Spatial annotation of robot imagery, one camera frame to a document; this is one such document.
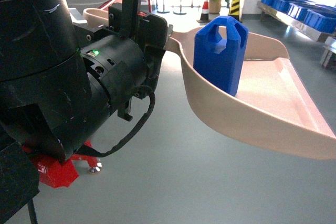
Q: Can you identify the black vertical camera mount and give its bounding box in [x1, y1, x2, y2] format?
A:
[119, 0, 141, 38]

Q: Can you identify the red white traffic cone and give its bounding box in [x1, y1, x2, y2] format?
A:
[197, 0, 210, 24]

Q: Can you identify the red plastic bracket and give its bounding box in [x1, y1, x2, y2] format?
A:
[23, 146, 102, 188]

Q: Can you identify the blue plastic part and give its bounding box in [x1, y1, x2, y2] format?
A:
[193, 16, 249, 96]

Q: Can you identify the black cable loop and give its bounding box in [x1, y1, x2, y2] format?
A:
[77, 84, 156, 158]

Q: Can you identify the steel shelf rack left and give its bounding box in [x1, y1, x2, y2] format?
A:
[257, 0, 336, 42]

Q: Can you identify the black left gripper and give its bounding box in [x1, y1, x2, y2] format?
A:
[75, 3, 168, 121]

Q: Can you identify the beige plastic scoop tray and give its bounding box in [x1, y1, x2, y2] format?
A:
[82, 7, 336, 161]

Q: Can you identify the yellow black traffic cone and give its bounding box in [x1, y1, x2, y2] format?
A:
[228, 0, 240, 22]

